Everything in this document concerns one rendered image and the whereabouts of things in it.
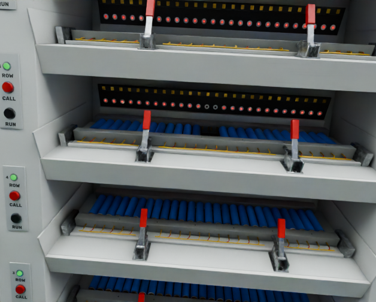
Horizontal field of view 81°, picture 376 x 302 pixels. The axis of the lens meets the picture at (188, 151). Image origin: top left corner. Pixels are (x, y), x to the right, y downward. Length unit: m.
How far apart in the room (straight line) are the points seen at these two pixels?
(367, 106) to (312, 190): 0.21
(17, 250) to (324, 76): 0.63
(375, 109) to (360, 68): 0.12
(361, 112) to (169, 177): 0.41
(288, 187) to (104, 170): 0.33
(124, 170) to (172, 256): 0.19
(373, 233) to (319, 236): 0.09
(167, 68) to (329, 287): 0.49
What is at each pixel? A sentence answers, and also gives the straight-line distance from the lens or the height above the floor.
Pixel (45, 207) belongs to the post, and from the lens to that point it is 0.50.
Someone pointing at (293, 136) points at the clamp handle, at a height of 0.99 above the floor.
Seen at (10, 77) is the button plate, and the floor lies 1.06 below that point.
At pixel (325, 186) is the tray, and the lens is 0.45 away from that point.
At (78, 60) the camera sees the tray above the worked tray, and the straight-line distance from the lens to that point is 0.43.
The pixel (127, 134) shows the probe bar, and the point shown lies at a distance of 0.45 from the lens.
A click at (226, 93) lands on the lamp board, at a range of 0.53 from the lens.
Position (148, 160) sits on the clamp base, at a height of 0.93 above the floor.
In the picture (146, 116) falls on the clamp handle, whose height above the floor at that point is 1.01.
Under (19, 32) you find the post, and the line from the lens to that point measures 0.49.
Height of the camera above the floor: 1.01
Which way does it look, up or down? 9 degrees down
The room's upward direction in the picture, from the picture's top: 4 degrees clockwise
